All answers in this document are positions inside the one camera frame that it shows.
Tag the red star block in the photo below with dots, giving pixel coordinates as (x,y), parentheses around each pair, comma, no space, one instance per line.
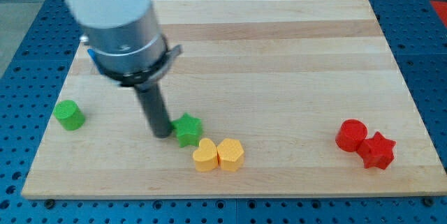
(377,151)

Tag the yellow heart block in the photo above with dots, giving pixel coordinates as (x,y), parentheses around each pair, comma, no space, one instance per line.
(205,157)

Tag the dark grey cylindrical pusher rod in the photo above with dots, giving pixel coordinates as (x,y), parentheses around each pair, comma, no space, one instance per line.
(153,104)

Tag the red cylinder block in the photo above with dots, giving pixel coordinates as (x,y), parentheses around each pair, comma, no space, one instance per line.
(350,135)

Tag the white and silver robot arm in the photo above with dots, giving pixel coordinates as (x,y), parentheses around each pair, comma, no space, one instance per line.
(129,46)

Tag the green cylinder block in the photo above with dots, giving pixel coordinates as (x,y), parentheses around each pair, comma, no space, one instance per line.
(69,115)

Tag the yellow hexagon block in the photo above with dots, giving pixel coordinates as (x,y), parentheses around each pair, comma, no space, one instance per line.
(231,154)

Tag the green star block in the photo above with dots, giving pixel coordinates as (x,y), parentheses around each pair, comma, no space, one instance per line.
(188,130)

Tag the light wooden board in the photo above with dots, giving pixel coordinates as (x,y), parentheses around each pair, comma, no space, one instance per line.
(281,76)

